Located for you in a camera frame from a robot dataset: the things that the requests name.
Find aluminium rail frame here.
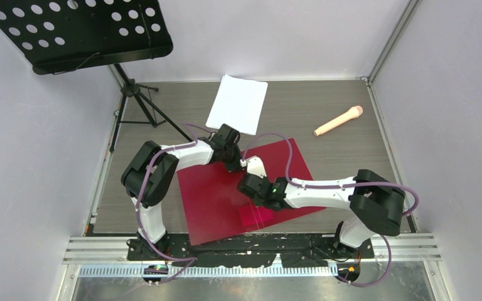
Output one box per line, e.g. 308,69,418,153
63,233,441,278

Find beige toy microphone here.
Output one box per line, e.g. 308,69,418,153
313,105,363,137

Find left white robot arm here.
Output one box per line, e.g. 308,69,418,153
121,124,242,260

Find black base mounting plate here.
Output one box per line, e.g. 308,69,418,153
126,232,375,269

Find red plastic folder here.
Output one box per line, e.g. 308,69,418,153
177,139,325,245

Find black perforated music stand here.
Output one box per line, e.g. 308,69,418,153
0,0,198,154

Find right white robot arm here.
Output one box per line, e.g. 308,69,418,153
237,169,405,258

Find white paper sheets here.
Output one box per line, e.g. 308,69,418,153
205,75,269,135

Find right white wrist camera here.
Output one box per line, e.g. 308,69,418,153
240,156,267,178

